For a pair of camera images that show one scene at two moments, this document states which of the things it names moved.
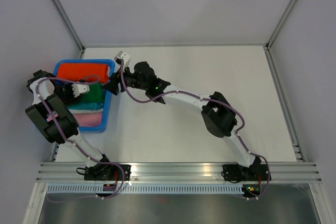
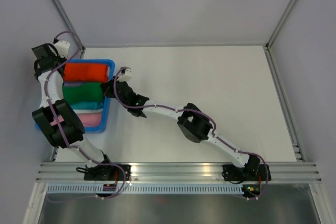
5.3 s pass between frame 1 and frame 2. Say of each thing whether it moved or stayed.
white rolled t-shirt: stayed
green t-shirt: stayed
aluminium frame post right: stayed
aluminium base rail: stayed
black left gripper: moved
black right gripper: moved
